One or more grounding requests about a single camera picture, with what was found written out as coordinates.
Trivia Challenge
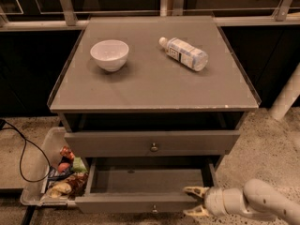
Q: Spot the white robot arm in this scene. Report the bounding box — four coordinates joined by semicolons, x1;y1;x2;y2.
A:
183;179;300;225

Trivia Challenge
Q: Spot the green snack packet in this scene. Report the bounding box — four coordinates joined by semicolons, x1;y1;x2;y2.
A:
72;157;87;173

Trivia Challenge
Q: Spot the metal window rail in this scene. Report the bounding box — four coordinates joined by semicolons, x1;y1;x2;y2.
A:
0;0;300;31

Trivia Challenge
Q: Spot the grey drawer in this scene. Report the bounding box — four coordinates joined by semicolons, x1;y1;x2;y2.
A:
75;157;217;213
65;130;240;158

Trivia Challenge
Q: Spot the clear plastic water bottle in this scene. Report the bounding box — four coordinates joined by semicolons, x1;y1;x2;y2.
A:
158;37;208;72

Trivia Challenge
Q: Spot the brown snack bag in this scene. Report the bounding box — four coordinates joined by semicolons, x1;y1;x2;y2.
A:
46;172;88;198

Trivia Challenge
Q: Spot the grey top drawer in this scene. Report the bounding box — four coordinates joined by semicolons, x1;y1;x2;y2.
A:
65;130;240;158

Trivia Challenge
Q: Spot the grey drawer cabinet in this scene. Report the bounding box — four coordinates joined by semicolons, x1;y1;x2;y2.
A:
46;15;262;173

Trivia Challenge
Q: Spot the red snack packet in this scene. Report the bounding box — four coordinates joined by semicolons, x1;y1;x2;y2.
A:
60;146;75;162

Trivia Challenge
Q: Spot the clear plastic storage bin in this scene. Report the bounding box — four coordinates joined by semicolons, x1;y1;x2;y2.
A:
21;127;85;206

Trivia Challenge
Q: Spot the white ceramic bowl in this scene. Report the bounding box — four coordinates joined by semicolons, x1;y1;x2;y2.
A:
90;39;129;72

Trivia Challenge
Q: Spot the white pipe leg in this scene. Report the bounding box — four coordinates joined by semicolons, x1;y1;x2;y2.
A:
269;63;300;121

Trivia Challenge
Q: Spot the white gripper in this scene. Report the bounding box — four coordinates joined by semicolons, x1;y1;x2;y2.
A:
183;187;228;217

